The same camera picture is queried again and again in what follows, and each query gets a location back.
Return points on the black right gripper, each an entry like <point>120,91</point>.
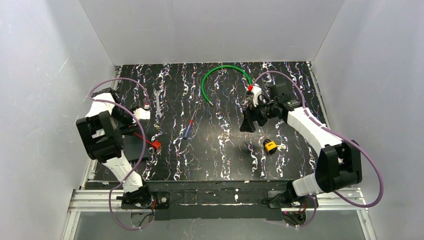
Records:
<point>255,117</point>

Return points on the yellow padlock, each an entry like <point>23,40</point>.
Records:
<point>270,147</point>

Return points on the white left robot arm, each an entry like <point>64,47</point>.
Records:
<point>102,132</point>

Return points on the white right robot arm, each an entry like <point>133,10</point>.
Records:
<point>339,163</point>

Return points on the silver wrench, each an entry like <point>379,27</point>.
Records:
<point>157,95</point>

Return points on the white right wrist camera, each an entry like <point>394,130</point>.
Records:
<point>252,95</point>

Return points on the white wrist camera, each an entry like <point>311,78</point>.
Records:
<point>142,113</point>
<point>252,95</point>

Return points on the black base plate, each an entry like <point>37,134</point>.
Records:
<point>257,199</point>

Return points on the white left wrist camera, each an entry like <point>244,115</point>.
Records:
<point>142,113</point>

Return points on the aluminium frame rail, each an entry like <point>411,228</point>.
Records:
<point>97,200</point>

